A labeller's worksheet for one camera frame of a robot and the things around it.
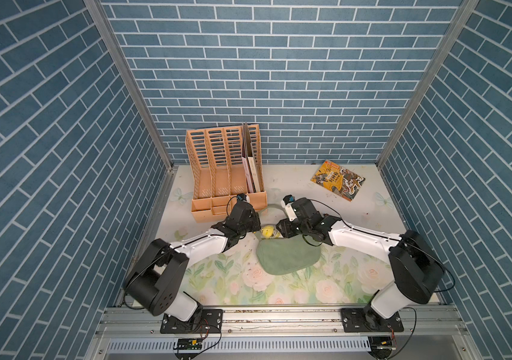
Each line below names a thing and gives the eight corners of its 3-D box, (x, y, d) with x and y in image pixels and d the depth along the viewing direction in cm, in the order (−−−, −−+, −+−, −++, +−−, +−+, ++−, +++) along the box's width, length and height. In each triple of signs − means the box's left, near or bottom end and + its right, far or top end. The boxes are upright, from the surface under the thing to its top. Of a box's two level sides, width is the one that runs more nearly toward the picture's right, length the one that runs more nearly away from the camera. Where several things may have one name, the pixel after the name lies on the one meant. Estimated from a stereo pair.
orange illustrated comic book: (309, 181, 117) (310, 178, 115) (325, 162, 126) (326, 159, 124) (350, 203, 108) (352, 200, 106) (364, 181, 117) (365, 177, 115)
